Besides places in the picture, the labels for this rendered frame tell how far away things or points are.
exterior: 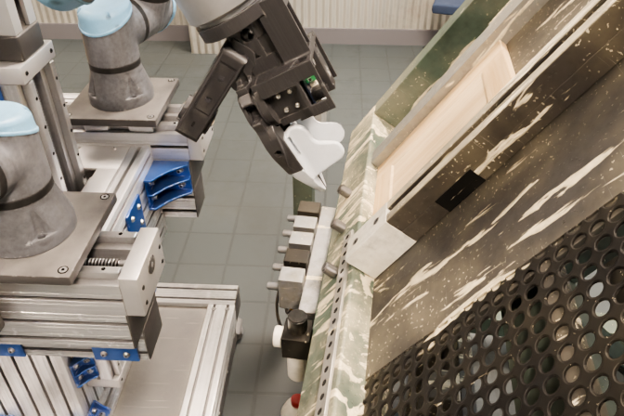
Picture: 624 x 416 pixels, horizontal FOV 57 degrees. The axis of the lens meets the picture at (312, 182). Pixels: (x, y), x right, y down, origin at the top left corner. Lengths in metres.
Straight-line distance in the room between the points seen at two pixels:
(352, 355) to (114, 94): 0.80
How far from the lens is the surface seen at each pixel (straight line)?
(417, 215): 1.02
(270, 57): 0.54
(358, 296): 1.07
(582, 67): 0.90
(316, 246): 1.40
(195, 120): 0.57
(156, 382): 1.85
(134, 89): 1.41
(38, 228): 1.03
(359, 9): 4.43
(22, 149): 0.96
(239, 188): 2.87
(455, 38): 1.52
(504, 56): 1.19
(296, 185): 1.73
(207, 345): 1.88
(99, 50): 1.37
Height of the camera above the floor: 1.67
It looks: 35 degrees down
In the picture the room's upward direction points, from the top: straight up
